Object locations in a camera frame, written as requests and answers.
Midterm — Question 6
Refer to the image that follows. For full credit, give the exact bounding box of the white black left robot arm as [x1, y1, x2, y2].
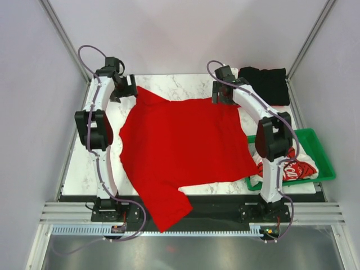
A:
[74, 57, 138, 199]

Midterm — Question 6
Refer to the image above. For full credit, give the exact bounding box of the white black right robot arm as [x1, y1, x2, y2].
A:
[211, 79, 296, 222]

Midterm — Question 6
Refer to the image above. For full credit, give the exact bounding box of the folded black t-shirt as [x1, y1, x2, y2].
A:
[238, 67, 290, 106]

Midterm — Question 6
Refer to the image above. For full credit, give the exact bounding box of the green plastic bin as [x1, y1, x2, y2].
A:
[245, 129, 336, 191]

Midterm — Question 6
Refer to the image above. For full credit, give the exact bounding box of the white red printed t-shirt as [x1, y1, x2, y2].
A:
[249, 145, 319, 187]

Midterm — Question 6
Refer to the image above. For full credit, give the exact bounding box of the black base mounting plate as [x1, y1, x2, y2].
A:
[85, 195, 291, 224]

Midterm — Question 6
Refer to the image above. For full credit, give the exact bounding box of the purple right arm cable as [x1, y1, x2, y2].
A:
[206, 60, 299, 245]

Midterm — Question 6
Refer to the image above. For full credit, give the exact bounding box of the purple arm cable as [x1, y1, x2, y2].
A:
[206, 60, 299, 245]
[77, 44, 148, 242]

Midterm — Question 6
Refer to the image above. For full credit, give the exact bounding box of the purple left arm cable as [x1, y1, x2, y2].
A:
[77, 44, 148, 242]

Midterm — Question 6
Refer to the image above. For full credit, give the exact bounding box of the aluminium frame post left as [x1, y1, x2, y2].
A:
[39, 0, 90, 83]

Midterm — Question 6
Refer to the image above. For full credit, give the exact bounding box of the aluminium frame post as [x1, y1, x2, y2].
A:
[286, 0, 337, 82]
[39, 0, 90, 83]

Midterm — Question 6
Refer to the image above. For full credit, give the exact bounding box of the aluminium frame post right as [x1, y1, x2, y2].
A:
[286, 0, 337, 82]

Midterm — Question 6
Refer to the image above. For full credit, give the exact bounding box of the aluminium rail left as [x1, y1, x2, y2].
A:
[39, 201, 96, 224]

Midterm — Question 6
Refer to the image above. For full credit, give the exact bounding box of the aluminium rail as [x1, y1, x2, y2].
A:
[286, 201, 347, 226]
[39, 201, 96, 224]

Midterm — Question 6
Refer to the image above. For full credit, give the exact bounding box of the aluminium rail right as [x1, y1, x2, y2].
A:
[286, 201, 347, 226]

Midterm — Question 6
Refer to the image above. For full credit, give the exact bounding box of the white slotted cable duct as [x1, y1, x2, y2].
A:
[50, 222, 279, 236]

